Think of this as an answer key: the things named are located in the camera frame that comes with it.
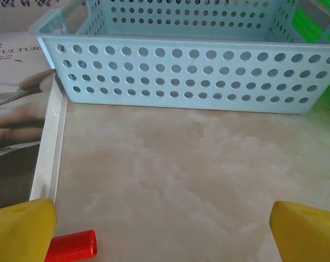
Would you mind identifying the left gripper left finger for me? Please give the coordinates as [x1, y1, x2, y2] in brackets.
[0, 198, 58, 262]

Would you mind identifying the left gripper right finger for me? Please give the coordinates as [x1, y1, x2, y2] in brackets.
[269, 201, 330, 262]

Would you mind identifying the marker pen with red cap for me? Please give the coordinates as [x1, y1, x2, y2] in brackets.
[46, 229, 98, 262]

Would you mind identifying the book with photo cover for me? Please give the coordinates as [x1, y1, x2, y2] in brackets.
[0, 31, 69, 212]

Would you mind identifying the light blue perforated basket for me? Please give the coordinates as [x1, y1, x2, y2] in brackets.
[28, 0, 330, 115]

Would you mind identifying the green mesh plastic basket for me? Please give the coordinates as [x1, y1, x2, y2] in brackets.
[274, 0, 330, 104]

